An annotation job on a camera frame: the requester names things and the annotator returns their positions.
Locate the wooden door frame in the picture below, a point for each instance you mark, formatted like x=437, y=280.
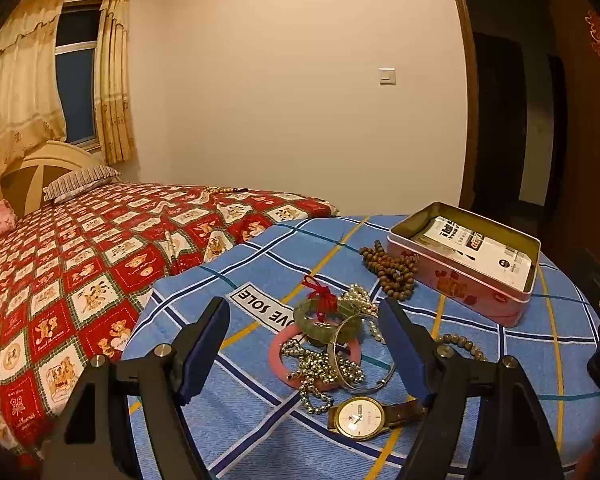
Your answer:
x=467, y=85

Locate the pink bangle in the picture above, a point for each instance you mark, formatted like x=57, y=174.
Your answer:
x=276, y=355

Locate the cream wooden headboard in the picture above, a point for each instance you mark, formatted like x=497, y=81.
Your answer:
x=35, y=175

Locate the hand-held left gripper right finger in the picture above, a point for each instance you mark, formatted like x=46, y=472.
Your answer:
x=405, y=350

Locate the silver bangle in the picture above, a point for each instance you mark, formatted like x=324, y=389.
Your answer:
x=386, y=380

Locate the window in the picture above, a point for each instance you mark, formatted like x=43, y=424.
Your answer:
x=77, y=95

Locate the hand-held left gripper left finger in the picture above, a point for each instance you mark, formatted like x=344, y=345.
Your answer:
x=200, y=355

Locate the blue checked towel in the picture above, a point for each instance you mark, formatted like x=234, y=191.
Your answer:
x=260, y=425

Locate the red printed bedsheet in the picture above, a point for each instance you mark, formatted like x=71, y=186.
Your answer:
x=80, y=285

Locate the white printed card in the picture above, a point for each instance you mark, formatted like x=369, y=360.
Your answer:
x=460, y=240

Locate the gold wrist watch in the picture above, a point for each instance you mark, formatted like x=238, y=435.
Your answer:
x=362, y=417

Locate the striped pillow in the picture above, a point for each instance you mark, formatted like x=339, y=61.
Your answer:
x=80, y=182

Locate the white light switch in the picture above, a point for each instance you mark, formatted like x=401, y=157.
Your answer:
x=387, y=76

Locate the pink metal tin box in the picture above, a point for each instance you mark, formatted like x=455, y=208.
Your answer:
x=460, y=285

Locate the wide yellow curtain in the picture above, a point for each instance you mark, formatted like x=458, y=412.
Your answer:
x=20, y=85

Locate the brown wooden door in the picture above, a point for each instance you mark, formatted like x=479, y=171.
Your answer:
x=585, y=160

